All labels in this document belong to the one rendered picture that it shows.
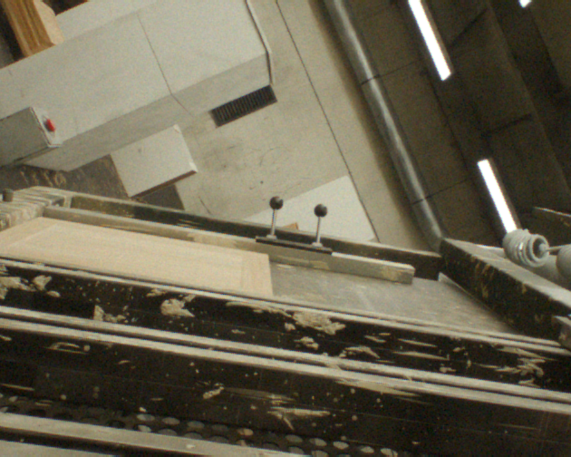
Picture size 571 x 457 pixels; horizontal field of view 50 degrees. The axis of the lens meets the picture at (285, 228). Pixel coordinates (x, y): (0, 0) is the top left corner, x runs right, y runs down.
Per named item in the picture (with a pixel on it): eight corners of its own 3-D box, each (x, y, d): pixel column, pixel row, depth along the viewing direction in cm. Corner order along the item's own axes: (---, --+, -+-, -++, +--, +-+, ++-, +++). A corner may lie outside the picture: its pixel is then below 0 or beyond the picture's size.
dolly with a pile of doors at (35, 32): (20, 24, 527) (53, 10, 526) (44, 81, 527) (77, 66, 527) (-15, -1, 465) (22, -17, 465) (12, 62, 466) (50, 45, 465)
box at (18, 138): (-12, 131, 179) (45, 107, 179) (7, 170, 181) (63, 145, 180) (-30, 131, 167) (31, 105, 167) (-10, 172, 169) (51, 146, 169)
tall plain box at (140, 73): (31, 104, 467) (244, 11, 465) (62, 177, 467) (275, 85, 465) (-31, 76, 377) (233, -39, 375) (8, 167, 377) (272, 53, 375)
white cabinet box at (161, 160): (119, 150, 689) (178, 125, 689) (139, 199, 690) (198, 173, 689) (106, 146, 644) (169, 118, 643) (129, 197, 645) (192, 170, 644)
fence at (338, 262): (48, 219, 159) (50, 205, 158) (407, 279, 166) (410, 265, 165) (42, 222, 154) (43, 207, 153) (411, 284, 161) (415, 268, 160)
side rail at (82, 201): (73, 228, 184) (78, 192, 183) (430, 286, 192) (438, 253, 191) (67, 231, 178) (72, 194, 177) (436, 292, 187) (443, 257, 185)
